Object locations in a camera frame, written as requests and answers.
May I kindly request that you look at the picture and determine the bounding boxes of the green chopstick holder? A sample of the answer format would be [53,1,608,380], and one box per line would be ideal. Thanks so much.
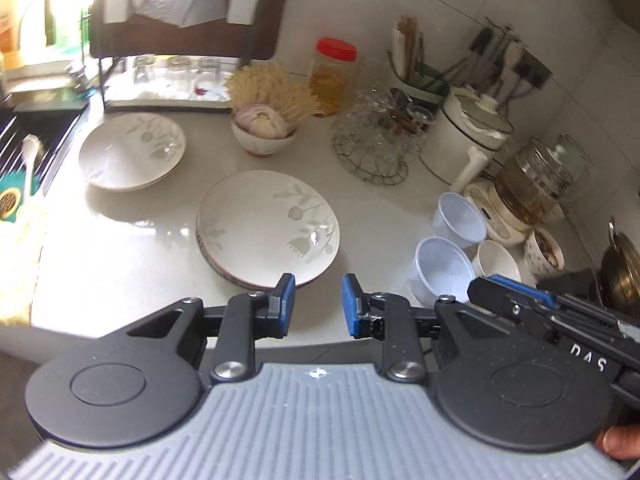
[389,59,451,108]

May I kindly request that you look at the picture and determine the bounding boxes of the person's right hand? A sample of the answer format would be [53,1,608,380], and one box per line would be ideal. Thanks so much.
[597,424,640,462]

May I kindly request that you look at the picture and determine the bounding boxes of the metal wok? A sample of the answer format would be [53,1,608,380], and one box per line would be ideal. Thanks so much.
[597,217,640,317]

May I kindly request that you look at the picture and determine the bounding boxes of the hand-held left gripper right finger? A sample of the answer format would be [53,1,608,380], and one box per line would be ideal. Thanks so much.
[341,273,521,383]

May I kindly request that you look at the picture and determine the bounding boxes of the kitchen sink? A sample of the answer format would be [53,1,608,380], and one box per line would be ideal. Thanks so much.
[0,96,92,197]

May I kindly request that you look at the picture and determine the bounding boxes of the white ceramic bowl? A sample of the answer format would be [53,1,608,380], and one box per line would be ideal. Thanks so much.
[471,240,522,287]

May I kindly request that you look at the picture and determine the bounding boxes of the dried noodle bundle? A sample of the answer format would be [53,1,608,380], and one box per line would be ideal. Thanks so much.
[225,64,322,126]

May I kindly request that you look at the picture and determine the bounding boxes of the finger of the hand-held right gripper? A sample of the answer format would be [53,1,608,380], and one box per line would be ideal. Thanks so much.
[467,274,558,333]

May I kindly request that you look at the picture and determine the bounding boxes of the cream kettle base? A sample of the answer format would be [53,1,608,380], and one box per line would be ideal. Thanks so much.
[462,179,535,247]

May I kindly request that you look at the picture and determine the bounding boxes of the drinking glass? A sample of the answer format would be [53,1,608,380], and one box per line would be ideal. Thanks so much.
[165,56,192,87]
[196,57,222,90]
[133,55,157,85]

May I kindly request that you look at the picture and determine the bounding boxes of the white pot with lid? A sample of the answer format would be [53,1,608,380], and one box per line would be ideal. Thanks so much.
[419,87,516,188]

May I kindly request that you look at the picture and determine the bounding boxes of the metal faucet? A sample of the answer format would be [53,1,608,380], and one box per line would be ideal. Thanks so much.
[20,0,62,47]

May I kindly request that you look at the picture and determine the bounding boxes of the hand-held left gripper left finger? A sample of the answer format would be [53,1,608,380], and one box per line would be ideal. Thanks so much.
[125,273,296,383]

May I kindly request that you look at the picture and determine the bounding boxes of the white plastic cup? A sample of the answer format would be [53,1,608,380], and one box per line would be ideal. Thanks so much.
[432,192,489,252]

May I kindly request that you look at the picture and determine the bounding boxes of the white dish brush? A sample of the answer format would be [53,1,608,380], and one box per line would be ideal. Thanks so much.
[20,133,43,197]

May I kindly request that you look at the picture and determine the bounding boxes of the green bottle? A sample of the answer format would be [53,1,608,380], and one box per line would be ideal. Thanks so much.
[45,0,90,55]

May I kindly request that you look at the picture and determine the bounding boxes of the hanging kitchen utensils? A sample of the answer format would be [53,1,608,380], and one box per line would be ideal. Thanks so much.
[450,22,554,92]

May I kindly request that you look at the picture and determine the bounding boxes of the red lid plastic jar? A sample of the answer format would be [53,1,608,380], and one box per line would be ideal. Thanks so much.
[307,37,359,118]

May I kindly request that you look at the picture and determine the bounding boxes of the yellow cloth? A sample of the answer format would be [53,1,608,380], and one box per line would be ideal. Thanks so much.
[0,195,50,328]

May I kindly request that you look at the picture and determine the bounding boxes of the bowl of garlic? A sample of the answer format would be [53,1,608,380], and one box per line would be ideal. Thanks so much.
[231,104,299,156]

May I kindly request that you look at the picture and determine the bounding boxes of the dark dish rack shelf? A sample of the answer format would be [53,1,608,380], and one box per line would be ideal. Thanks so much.
[89,0,297,114]

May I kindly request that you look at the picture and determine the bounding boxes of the round wire rack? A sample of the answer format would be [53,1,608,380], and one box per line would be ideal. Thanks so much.
[332,85,437,184]

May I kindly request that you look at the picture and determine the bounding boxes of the teal sponge packet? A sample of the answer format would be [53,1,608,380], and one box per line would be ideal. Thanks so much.
[0,172,32,223]

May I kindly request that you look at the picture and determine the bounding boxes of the bundle of wooden chopsticks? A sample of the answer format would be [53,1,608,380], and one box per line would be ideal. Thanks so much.
[394,14,427,86]

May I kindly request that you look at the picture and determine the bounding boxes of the cluster of glass cups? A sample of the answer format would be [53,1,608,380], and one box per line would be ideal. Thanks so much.
[337,85,436,171]

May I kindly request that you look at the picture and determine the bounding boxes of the glass kettle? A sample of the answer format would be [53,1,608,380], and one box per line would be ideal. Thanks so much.
[492,133,597,225]

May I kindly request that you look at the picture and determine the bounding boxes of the floral bowl of chili flakes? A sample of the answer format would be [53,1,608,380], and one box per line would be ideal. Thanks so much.
[523,227,569,277]

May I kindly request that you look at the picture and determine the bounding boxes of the orange label bottle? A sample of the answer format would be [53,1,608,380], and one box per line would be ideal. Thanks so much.
[0,0,25,70]

